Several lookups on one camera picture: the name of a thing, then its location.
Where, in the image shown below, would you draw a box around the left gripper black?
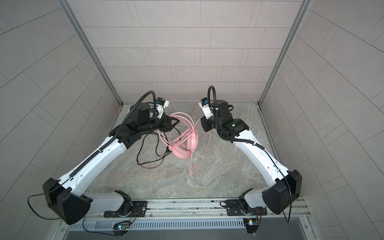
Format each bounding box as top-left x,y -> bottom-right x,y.
137,113 -> 181,136

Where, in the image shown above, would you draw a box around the pink headphones with cable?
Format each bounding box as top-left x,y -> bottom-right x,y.
158,112 -> 211,175

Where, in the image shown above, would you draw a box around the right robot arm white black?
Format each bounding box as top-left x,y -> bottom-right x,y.
199,98 -> 302,215

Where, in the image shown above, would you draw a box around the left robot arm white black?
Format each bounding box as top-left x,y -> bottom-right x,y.
43,98 -> 175,225

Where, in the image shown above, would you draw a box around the right circuit board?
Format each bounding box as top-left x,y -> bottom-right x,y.
243,219 -> 260,234

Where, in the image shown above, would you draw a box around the left circuit board green led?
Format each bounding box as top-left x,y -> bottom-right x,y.
113,221 -> 132,231

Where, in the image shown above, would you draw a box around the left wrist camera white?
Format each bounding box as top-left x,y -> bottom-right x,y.
156,97 -> 170,120

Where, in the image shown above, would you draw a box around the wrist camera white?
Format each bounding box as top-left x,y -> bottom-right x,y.
199,98 -> 214,120
156,97 -> 170,120

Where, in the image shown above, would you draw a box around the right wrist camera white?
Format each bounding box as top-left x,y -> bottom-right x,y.
199,98 -> 214,120

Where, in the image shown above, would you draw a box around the white black headphones with cable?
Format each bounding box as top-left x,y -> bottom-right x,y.
136,132 -> 180,172

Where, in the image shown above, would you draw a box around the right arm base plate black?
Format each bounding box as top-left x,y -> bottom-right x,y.
220,199 -> 268,216

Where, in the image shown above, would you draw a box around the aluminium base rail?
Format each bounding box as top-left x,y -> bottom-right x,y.
67,198 -> 311,234

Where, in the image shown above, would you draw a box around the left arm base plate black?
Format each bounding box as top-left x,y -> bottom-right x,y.
104,201 -> 148,218

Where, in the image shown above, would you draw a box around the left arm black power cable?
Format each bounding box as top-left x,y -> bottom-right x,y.
26,179 -> 121,236

